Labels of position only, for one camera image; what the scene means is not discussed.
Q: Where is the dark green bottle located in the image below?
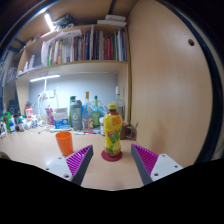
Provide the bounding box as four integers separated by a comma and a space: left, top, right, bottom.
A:
68, 95, 77, 127

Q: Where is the blue white carton box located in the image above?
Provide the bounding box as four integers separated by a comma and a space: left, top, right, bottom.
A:
53, 107, 70, 130

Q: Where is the white-lidded dark jar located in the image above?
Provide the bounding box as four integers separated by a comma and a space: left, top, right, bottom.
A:
98, 116, 106, 136

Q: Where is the gold-capped clear bottle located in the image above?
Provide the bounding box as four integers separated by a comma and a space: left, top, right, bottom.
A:
82, 91, 94, 131

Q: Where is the yellow drink bottle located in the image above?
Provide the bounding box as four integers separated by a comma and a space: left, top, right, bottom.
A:
103, 103, 123, 158

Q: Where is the thin white strip light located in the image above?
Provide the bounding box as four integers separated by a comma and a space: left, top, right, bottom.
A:
29, 74, 61, 83

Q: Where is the tall clear glass bottle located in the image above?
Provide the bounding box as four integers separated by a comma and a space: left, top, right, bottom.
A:
113, 85, 126, 122

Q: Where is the small blue white bottle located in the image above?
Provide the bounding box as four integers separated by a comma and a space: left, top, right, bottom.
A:
8, 120, 16, 134

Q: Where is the long white tube light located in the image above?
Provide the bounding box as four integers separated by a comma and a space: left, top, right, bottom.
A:
44, 12, 56, 32

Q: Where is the wooden bookshelf unit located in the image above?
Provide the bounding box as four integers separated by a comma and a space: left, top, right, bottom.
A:
14, 23, 132, 132

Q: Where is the green container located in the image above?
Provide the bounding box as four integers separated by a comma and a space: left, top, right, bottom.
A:
3, 112, 12, 132

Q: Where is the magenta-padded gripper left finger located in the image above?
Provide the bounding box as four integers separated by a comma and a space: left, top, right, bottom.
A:
44, 144, 95, 186

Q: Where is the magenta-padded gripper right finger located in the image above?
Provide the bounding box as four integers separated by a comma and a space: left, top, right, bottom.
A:
130, 143, 184, 186

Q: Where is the grey shaker bottle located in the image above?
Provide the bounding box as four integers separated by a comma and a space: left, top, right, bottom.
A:
70, 99, 83, 132

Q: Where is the brown mug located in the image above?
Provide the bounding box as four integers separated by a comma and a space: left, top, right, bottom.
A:
119, 120, 138, 141

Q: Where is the red white container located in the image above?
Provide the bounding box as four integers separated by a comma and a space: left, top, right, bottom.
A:
24, 105, 34, 121

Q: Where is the white wall socket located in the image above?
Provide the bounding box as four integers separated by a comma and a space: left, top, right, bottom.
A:
44, 90, 56, 99

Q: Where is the orange plastic cup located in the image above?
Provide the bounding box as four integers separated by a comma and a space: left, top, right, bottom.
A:
55, 131, 75, 158

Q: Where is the pink pouch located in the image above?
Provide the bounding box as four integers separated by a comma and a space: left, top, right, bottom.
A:
45, 107, 55, 126

